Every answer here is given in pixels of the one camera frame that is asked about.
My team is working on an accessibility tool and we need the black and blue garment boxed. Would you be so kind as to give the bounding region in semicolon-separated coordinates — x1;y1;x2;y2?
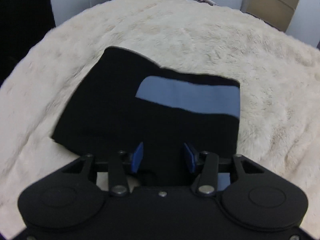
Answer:
52;47;240;186

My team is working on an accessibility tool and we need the cream fluffy rug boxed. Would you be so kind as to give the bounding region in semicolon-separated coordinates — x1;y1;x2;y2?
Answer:
1;0;319;238

